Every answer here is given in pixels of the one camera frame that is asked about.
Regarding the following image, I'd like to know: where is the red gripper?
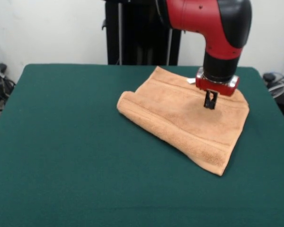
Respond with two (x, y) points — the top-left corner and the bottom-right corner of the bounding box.
(195, 67), (240, 111)

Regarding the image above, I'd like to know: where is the tan terry towel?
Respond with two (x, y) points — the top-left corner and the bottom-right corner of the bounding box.
(117, 66), (249, 177)

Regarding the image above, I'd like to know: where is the dark green table cloth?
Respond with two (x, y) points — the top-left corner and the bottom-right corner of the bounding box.
(0, 63), (284, 227)

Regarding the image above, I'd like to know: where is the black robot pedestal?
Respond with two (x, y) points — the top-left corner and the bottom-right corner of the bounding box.
(101, 0), (187, 66)

